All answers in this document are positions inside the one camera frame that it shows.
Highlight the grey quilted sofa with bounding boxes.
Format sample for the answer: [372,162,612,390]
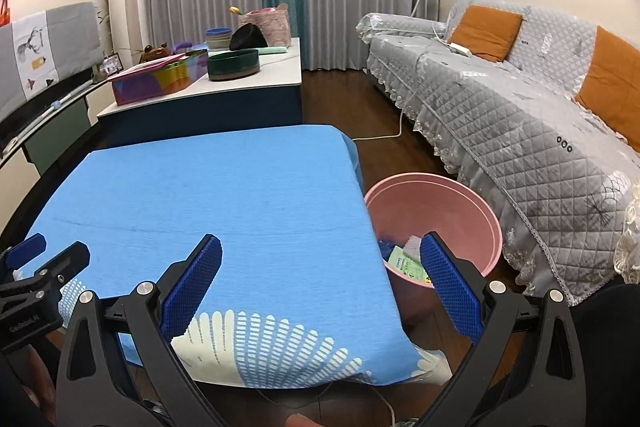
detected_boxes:
[355,0,640,308]

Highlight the white top coffee table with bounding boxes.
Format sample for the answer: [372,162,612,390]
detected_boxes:
[96,38,304,148]

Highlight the black hat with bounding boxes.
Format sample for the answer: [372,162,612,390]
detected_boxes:
[229,23,269,51]

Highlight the stacked plastic bowls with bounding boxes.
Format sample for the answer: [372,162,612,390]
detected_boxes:
[205,28,233,52]

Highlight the pink woven basket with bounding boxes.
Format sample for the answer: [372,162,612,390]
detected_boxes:
[237,4,292,48]

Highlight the dark green round tin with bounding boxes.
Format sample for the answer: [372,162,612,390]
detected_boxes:
[207,48,261,82]

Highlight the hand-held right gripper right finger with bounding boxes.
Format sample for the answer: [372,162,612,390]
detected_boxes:
[419,231,586,427]

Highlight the white rod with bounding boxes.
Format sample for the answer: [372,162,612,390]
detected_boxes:
[10,79,93,142]

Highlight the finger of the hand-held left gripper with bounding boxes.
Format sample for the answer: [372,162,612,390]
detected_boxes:
[25,241,92,293]
[0,234,48,269]

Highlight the light green packet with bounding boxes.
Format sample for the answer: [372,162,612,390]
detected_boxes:
[387,246,433,284]

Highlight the brown teapot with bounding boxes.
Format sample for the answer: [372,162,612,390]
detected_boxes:
[139,43,171,64]

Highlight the white power cable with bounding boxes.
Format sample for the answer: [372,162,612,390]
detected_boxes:
[350,34,451,142]

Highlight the white green television cabinet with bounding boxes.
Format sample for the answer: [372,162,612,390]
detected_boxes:
[0,82,116,202]

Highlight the person's dark trousers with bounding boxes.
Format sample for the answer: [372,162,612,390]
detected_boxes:
[570,282,640,427]

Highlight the orange cushion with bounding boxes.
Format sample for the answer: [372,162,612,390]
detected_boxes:
[575,26,640,140]
[447,5,523,62]

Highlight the white lace cloth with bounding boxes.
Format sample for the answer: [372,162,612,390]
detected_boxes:
[614,202,640,285]

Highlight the light green cloth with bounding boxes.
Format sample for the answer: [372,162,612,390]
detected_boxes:
[209,45,289,58]

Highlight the grey television dust cover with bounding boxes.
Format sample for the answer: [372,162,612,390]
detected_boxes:
[0,2,103,108]

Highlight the colourful tin box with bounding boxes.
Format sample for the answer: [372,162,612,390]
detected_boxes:
[107,49,209,106]

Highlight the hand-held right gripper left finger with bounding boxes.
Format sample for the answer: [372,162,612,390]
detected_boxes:
[56,233,223,427]

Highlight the pink plastic bin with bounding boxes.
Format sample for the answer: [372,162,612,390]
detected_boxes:
[363,173,502,325]

